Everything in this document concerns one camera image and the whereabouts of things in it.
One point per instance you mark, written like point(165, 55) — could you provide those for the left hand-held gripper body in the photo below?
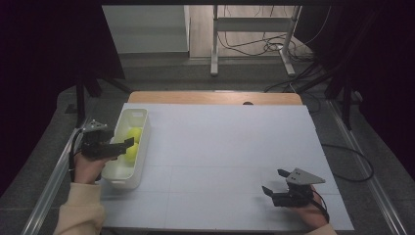
point(96, 140)

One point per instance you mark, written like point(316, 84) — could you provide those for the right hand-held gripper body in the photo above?
point(298, 196)

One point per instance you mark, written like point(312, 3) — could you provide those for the yellow tennis ball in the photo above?
point(132, 156)
point(134, 133)

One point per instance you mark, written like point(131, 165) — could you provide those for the white plastic bin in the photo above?
point(122, 171)

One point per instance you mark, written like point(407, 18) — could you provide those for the person's right hand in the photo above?
point(311, 215)

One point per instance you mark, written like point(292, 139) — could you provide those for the person's left hand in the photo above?
point(86, 169)

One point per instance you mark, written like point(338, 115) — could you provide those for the black tripod legs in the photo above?
point(346, 104)
point(80, 101)

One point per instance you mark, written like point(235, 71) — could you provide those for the white table cover sheet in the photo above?
point(212, 147)

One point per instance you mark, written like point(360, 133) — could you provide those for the wooden table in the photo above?
point(195, 98)

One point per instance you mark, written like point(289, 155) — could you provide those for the dark curtain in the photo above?
point(385, 65)
point(39, 65)

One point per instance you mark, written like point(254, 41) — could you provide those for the white panel board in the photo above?
point(147, 29)

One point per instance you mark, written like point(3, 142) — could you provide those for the white metal stand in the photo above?
point(251, 24)

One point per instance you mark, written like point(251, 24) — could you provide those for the aluminium floor rail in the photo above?
point(52, 182)
point(365, 169)

